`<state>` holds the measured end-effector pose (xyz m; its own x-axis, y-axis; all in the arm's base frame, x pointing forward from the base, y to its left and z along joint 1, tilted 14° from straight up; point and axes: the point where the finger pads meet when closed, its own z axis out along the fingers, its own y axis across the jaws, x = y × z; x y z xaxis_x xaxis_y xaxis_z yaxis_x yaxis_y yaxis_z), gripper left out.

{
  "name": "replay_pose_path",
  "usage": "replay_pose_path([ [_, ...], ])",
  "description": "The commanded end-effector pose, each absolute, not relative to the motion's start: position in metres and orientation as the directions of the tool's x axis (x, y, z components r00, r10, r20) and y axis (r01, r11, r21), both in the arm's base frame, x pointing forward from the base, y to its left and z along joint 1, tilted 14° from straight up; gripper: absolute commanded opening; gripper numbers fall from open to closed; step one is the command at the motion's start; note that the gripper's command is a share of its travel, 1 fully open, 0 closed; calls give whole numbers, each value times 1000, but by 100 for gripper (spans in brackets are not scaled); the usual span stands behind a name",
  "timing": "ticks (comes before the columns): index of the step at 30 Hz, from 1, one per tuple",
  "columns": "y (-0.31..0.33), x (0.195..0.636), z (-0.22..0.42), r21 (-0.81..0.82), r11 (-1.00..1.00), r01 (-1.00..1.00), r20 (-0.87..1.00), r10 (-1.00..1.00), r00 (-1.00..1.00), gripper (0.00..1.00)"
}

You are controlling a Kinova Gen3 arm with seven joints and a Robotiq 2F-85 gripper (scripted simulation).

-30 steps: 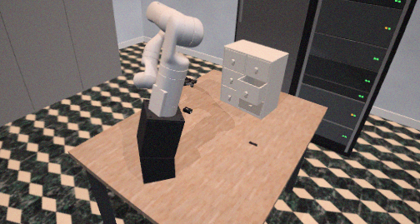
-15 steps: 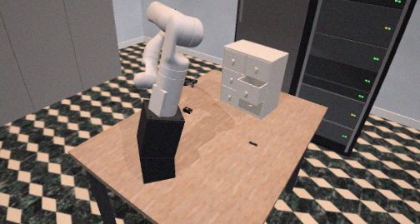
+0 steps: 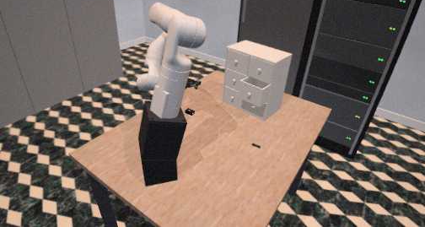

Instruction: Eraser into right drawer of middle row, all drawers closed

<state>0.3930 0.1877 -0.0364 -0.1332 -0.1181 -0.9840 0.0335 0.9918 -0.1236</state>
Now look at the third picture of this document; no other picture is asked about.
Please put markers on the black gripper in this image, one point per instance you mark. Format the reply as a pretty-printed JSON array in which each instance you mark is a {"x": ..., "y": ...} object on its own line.
[{"x": 192, "y": 83}]

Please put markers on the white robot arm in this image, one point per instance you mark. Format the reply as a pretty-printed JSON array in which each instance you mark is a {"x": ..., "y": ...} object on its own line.
[{"x": 178, "y": 30}]

